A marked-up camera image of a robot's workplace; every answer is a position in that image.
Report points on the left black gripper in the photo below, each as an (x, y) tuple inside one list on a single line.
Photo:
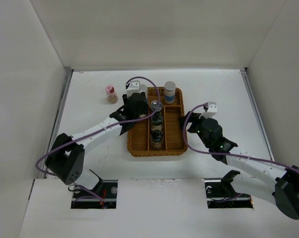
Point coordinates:
[(144, 111)]

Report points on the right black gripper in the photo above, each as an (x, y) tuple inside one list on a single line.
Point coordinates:
[(196, 120)]

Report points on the blue label silver-cap jar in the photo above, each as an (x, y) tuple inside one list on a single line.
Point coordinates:
[(144, 88)]

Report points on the black grinder spice bottle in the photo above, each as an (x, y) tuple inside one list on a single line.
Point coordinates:
[(156, 121)]

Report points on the silver grinder spice bottle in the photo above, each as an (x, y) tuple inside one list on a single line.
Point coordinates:
[(156, 106)]

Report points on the dark lid spice jar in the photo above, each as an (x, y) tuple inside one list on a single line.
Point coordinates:
[(156, 140)]

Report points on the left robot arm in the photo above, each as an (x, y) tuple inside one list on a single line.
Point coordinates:
[(66, 158)]

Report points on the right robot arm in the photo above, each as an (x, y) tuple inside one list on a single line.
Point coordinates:
[(265, 179)]

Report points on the pink cap spice bottle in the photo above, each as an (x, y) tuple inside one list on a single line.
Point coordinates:
[(111, 94)]

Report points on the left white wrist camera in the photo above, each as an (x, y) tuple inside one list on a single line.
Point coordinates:
[(132, 87)]

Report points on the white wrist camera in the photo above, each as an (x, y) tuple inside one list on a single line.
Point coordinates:
[(209, 110), (132, 87)]

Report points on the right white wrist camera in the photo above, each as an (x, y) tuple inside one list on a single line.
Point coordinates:
[(209, 110)]

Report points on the left aluminium frame rail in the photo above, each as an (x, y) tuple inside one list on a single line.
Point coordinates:
[(61, 105)]

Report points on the aluminium frame rail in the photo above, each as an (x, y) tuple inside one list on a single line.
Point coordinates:
[(255, 109), (61, 105)]

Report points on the right aluminium frame rail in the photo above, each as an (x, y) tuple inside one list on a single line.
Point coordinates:
[(255, 109)]

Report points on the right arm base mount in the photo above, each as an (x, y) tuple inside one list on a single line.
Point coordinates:
[(221, 195)]

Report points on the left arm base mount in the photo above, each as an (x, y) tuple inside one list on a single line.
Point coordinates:
[(100, 194)]

